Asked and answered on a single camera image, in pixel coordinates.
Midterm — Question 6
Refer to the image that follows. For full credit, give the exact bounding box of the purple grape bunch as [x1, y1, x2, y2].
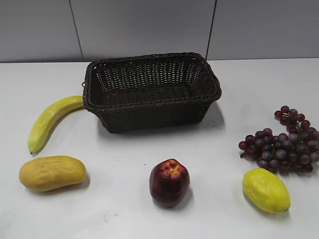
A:
[238, 106, 319, 173]

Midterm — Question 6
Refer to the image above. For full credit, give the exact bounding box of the dark brown wicker basket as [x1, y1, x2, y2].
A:
[82, 52, 222, 133]

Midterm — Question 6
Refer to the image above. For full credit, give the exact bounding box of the red apple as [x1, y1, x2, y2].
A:
[149, 158, 190, 208]

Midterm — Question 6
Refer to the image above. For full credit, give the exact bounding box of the yellow banana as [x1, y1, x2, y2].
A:
[28, 96, 84, 154]

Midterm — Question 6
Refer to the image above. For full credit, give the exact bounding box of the yellow lemon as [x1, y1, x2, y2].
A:
[242, 168, 291, 214]

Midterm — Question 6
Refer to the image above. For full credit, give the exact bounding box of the orange yellow mango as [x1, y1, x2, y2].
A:
[19, 155, 87, 192]

